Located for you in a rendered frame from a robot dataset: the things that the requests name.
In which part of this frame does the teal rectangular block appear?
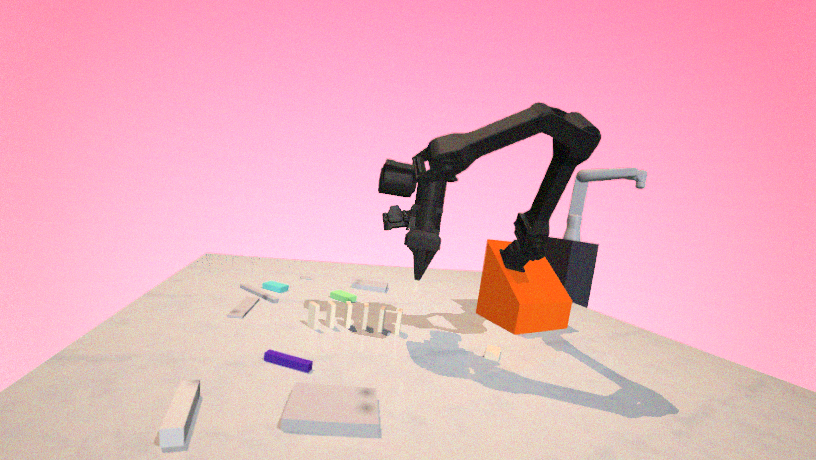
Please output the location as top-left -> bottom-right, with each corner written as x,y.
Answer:
262,280 -> 289,293

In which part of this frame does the light green flat block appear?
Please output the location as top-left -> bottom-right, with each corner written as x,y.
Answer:
330,290 -> 357,303

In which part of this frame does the purple rectangular block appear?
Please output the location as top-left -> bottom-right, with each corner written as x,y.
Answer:
264,349 -> 313,373

